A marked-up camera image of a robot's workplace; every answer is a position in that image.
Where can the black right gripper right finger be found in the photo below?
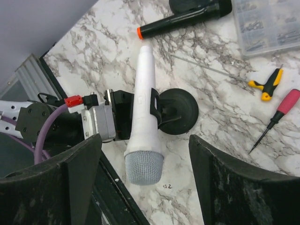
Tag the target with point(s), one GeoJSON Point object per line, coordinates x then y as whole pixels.
{"type": "Point", "coordinates": [233, 192]}

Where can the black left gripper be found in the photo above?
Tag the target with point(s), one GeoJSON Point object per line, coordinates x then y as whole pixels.
{"type": "Point", "coordinates": [122, 110]}

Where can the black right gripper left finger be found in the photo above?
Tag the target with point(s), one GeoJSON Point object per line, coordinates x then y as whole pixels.
{"type": "Point", "coordinates": [54, 192]}

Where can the black stand holding white microphone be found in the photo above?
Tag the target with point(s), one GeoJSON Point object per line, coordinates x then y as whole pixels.
{"type": "Point", "coordinates": [176, 110]}

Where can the white microphone silver grille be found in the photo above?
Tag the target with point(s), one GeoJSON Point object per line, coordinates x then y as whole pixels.
{"type": "Point", "coordinates": [143, 156]}

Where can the black round microphone stand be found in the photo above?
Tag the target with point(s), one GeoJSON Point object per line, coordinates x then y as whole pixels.
{"type": "Point", "coordinates": [181, 6]}

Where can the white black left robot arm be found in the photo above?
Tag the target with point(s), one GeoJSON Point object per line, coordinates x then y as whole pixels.
{"type": "Point", "coordinates": [69, 121]}

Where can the clear plastic screw box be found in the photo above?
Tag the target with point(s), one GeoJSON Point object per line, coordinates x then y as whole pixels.
{"type": "Point", "coordinates": [266, 26]}

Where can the red handled screwdriver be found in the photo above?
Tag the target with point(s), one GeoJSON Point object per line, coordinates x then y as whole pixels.
{"type": "Point", "coordinates": [284, 107]}

